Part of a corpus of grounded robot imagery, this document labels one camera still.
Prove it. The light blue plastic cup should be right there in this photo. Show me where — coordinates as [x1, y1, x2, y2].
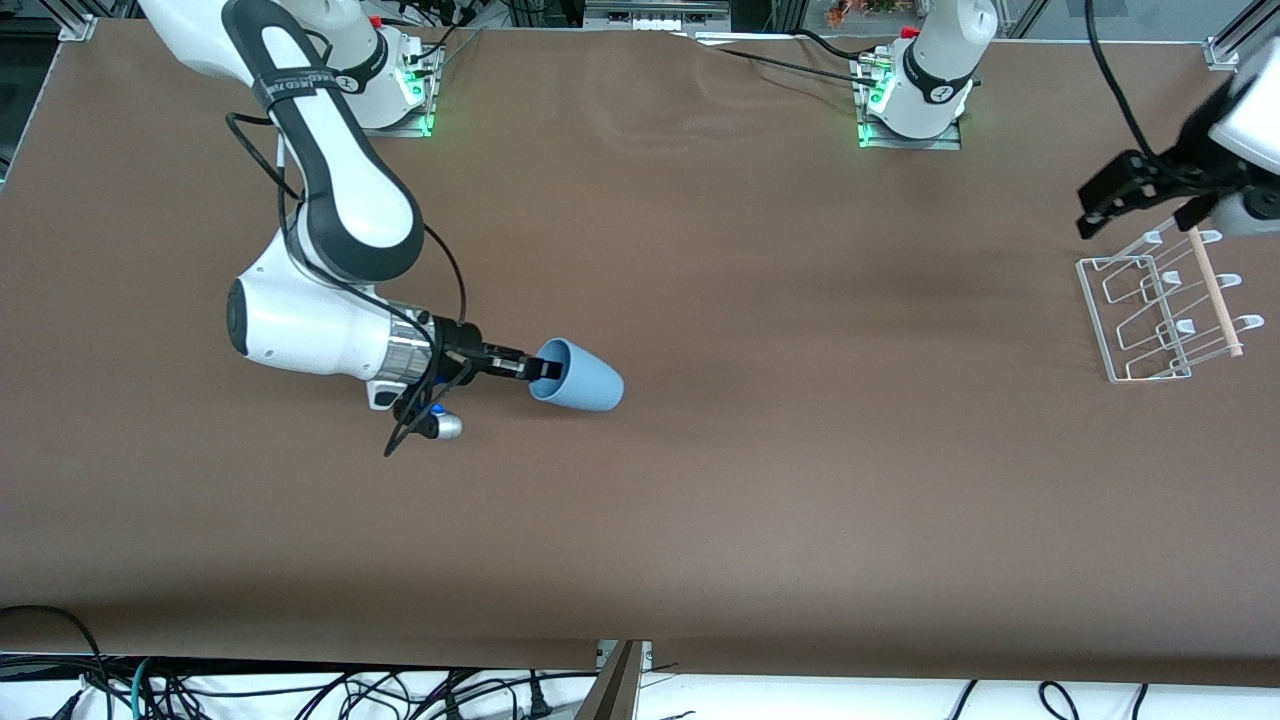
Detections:
[528, 337, 626, 414]

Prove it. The black looped floor cable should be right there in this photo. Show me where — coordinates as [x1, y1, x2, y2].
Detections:
[0, 604, 113, 720]

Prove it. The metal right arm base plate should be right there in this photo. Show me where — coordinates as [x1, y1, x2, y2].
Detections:
[330, 40, 438, 139]

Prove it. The white wire cup rack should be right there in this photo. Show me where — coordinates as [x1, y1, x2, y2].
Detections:
[1076, 228, 1266, 384]

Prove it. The dark table support brace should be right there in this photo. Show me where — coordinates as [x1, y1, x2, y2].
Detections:
[573, 640, 643, 720]

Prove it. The orange background object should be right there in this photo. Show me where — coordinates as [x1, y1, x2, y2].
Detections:
[826, 0, 903, 28]

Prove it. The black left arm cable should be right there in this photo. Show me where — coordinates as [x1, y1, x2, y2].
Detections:
[1085, 0, 1169, 166]

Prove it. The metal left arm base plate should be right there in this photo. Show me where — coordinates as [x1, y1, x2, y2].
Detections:
[857, 50, 964, 152]

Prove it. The black cable across table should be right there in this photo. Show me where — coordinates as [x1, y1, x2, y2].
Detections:
[690, 34, 883, 89]

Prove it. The grey power strip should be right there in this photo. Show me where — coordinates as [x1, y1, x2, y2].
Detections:
[585, 0, 732, 32]

